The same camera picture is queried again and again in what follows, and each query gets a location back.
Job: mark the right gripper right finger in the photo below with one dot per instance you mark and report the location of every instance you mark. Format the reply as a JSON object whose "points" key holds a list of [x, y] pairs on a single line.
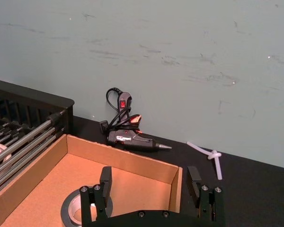
{"points": [[210, 203]]}

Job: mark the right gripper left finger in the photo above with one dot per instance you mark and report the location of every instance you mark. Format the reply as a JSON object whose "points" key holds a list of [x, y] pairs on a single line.
{"points": [[92, 203]]}

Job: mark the roll of silver tape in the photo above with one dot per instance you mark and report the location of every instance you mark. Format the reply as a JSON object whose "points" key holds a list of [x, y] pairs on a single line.
{"points": [[68, 208]]}

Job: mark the black table cloth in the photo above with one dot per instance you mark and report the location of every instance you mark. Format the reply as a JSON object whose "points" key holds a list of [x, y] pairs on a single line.
{"points": [[251, 189]]}

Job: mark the white three-armed plastic piece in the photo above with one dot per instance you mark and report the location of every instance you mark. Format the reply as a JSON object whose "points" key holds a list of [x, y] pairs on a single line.
{"points": [[214, 154]]}

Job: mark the shallow brown cardboard tray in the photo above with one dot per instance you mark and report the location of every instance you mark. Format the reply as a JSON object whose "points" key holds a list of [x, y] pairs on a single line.
{"points": [[137, 184]]}

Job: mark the black rack with steel bars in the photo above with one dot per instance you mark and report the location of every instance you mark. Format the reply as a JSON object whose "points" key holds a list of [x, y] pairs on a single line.
{"points": [[38, 99]]}

